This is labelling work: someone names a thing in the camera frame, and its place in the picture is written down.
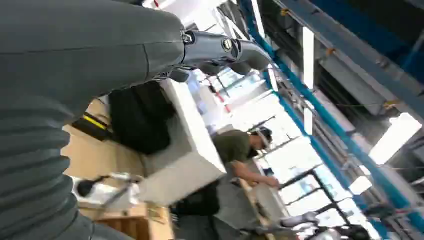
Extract black metal frame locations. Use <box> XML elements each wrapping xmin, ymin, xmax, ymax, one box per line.
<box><xmin>278</xmin><ymin>163</ymin><xmax>353</xmax><ymax>227</ymax></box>

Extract black bag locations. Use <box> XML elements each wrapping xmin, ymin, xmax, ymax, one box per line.
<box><xmin>108</xmin><ymin>82</ymin><xmax>177</xmax><ymax>156</ymax></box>

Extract blue ceiling beam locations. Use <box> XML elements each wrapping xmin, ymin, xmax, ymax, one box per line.
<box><xmin>238</xmin><ymin>0</ymin><xmax>424</xmax><ymax>233</ymax></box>

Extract person's hand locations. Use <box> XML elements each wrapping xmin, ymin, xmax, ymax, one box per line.
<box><xmin>264</xmin><ymin>177</ymin><xmax>282</xmax><ymax>190</ymax></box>

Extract wooden box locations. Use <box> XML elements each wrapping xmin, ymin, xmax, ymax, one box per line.
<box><xmin>94</xmin><ymin>205</ymin><xmax>175</xmax><ymax>240</ymax></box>

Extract small white ceiling light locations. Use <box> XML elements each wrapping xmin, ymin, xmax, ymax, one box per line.
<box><xmin>348</xmin><ymin>175</ymin><xmax>373</xmax><ymax>196</ymax></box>

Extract black block with yellow stripe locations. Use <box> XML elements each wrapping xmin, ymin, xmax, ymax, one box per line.
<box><xmin>71</xmin><ymin>111</ymin><xmax>114</xmax><ymax>143</ymax></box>

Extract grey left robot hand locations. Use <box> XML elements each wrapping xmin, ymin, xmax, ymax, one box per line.
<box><xmin>0</xmin><ymin>0</ymin><xmax>273</xmax><ymax>128</ymax></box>

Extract white box pillar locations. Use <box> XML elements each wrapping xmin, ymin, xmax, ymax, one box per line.
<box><xmin>138</xmin><ymin>78</ymin><xmax>228</xmax><ymax>207</ymax></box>

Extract large white ceiling light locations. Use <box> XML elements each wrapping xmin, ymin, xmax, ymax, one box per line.
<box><xmin>368</xmin><ymin>112</ymin><xmax>424</xmax><ymax>167</ymax></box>

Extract person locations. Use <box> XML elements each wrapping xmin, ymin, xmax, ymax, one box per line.
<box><xmin>211</xmin><ymin>126</ymin><xmax>282</xmax><ymax>190</ymax></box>

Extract long white ceiling light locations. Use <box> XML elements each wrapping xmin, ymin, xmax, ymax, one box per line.
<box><xmin>302</xmin><ymin>26</ymin><xmax>316</xmax><ymax>91</ymax></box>

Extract short white ceiling light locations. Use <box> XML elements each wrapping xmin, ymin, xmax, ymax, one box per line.
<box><xmin>303</xmin><ymin>107</ymin><xmax>314</xmax><ymax>136</ymax></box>

